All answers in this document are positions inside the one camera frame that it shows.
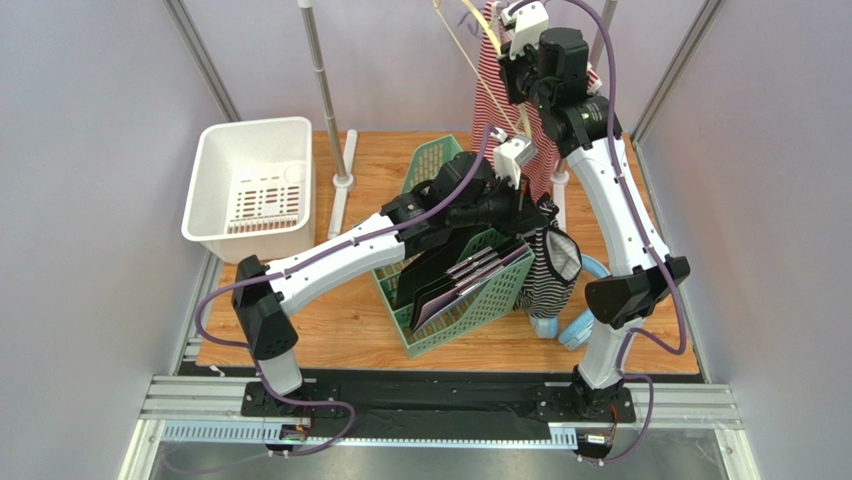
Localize black folder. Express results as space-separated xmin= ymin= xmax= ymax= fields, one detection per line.
xmin=394 ymin=227 xmax=531 ymax=335

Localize white plastic basket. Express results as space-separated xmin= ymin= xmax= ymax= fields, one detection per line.
xmin=181 ymin=116 xmax=316 ymax=264

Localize cream wooden hanger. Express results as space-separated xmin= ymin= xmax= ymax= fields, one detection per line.
xmin=431 ymin=1 xmax=532 ymax=138

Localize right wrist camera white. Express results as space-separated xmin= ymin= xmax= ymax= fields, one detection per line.
xmin=500 ymin=1 xmax=549 ymax=60

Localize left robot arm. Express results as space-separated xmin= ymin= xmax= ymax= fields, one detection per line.
xmin=231 ymin=140 xmax=545 ymax=396

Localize left rack pole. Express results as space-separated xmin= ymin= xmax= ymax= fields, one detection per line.
xmin=297 ymin=0 xmax=354 ymax=190

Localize left white rack foot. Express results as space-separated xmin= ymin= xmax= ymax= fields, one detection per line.
xmin=327 ymin=129 xmax=358 ymax=239

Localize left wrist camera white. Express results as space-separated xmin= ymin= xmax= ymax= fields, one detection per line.
xmin=489 ymin=128 xmax=537 ymax=190

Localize purple plastic hanger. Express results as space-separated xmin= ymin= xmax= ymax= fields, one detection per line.
xmin=456 ymin=1 xmax=494 ymax=37

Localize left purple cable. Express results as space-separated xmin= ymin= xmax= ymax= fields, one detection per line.
xmin=192 ymin=124 xmax=510 ymax=461

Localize pink booklets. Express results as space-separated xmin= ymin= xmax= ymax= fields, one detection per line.
xmin=409 ymin=241 xmax=529 ymax=332

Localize green plastic file organizer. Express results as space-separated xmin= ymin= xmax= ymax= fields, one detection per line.
xmin=371 ymin=135 xmax=534 ymax=359

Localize blue headphones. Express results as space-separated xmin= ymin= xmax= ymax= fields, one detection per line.
xmin=528 ymin=254 xmax=610 ymax=351

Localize black white striped tank top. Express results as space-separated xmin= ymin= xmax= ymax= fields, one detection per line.
xmin=514 ymin=193 xmax=582 ymax=318

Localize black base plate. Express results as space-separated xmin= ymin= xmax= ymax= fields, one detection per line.
xmin=239 ymin=369 xmax=637 ymax=440

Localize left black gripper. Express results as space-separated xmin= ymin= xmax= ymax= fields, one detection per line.
xmin=449 ymin=171 xmax=549 ymax=240

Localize aluminium frame rail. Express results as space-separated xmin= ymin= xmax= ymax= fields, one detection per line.
xmin=120 ymin=370 xmax=759 ymax=479

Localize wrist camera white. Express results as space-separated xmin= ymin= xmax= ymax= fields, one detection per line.
xmin=500 ymin=1 xmax=549 ymax=60
xmin=489 ymin=128 xmax=537 ymax=190

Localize red white striped tank top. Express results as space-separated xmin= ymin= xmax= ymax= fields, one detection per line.
xmin=471 ymin=1 xmax=561 ymax=201

